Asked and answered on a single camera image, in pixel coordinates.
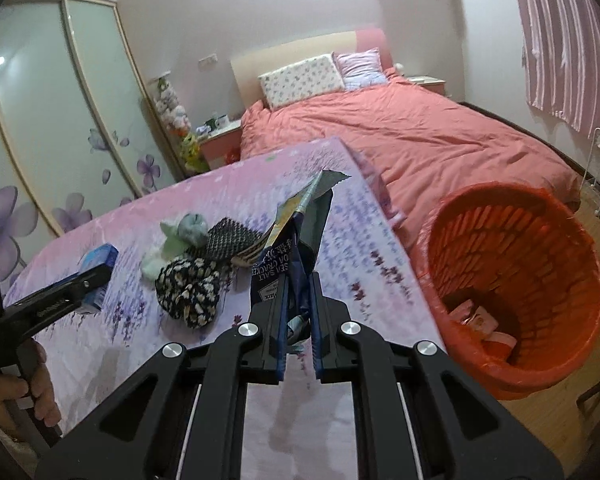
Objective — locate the black floral cloth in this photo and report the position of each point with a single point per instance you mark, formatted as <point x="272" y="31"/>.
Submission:
<point x="190" y="290"/>

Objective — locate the pink striped curtain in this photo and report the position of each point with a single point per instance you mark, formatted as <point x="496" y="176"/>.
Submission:
<point x="565" y="35"/>

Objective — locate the pink floral tablecloth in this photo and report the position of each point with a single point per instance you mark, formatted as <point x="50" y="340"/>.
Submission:
<point x="365" y="260"/>

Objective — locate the yellow green toy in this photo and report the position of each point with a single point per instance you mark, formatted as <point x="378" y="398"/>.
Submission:
<point x="192" y="152"/>

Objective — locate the pink frilled pillow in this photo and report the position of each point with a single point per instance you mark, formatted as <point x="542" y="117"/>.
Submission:
<point x="360" y="67"/>

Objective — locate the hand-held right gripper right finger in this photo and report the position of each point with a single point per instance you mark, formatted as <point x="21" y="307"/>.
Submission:
<point x="316" y="330"/>

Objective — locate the floral glass wardrobe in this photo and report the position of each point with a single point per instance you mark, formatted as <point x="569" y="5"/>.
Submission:
<point x="55" y="125"/>

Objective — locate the dark blue cracker wrapper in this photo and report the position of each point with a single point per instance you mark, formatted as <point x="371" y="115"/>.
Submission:
<point x="275" y="270"/>

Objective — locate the black white mesh cloth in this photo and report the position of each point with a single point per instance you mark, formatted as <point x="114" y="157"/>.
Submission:
<point x="230" y="240"/>

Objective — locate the red bed blanket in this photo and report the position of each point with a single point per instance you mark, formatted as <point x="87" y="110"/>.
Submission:
<point x="430" y="145"/>

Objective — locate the white floral pillow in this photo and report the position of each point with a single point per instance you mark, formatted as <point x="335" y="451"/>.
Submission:
<point x="302" y="80"/>

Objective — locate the red white packet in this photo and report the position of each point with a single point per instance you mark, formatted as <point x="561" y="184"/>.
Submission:
<point x="500" y="346"/>

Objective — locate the small blue box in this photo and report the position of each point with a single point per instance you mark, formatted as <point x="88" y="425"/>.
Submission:
<point x="102" y="256"/>

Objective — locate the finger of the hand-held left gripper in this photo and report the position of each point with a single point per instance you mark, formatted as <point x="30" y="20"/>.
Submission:
<point x="55" y="302"/>

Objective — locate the pink white nightstand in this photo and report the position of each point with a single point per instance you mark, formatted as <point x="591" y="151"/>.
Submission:
<point x="220" y="147"/>

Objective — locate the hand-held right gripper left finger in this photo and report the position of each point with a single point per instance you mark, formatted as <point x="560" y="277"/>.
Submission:
<point x="280" y="350"/>

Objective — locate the grey sock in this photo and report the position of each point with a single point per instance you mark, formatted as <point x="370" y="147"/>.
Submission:
<point x="192" y="227"/>

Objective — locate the pale green cloth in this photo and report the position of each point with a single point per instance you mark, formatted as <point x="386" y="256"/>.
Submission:
<point x="160" y="255"/>

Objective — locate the person's left forearm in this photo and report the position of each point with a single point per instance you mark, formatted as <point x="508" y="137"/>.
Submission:
<point x="2" y="442"/>

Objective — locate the pink packet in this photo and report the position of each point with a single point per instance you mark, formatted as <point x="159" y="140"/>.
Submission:
<point x="472" y="317"/>

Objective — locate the person's left hand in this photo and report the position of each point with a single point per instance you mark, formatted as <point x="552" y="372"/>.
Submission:
<point x="42" y="390"/>

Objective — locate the bag of plush toys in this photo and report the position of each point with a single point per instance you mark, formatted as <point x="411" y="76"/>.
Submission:
<point x="172" y="107"/>

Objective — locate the orange waste basket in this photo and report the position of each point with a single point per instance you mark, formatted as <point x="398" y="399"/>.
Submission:
<point x="510" y="240"/>

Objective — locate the pink cream headboard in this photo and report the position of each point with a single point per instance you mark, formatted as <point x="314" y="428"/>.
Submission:
<point x="300" y="47"/>

